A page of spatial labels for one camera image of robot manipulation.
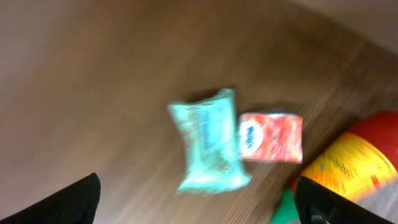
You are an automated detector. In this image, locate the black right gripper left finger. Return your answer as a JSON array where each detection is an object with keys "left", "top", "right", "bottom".
[{"left": 1, "top": 173, "right": 101, "bottom": 224}]

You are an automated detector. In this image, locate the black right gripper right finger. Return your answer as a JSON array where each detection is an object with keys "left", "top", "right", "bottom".
[{"left": 294, "top": 177, "right": 392, "bottom": 224}]

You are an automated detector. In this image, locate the red sauce bottle green cap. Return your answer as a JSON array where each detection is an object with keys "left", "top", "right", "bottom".
[{"left": 271, "top": 111, "right": 397, "bottom": 224}]

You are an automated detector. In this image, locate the red white tissue pack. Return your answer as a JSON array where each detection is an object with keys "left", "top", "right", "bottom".
[{"left": 238, "top": 113, "right": 303, "bottom": 164}]

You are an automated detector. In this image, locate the light blue wipes pack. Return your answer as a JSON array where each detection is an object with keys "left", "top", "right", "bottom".
[{"left": 167, "top": 88, "right": 251, "bottom": 194}]

